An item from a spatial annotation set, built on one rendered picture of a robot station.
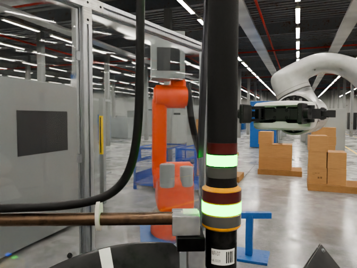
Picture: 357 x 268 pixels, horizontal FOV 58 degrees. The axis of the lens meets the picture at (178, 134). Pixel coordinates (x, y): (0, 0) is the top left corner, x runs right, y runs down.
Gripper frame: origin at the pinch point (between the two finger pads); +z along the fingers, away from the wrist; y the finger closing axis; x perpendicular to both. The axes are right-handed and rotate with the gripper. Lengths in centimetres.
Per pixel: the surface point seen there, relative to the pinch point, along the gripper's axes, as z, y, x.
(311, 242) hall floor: -391, 62, -166
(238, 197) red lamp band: 18.9, -2.4, -9.1
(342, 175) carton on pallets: -735, 60, -130
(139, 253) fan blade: 13.4, 15.9, -21.5
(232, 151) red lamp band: 19.2, -1.8, -4.1
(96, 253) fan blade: 17.9, 20.4, -21.0
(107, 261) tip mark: 17.4, 18.8, -21.9
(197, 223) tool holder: 21.4, 1.2, -11.8
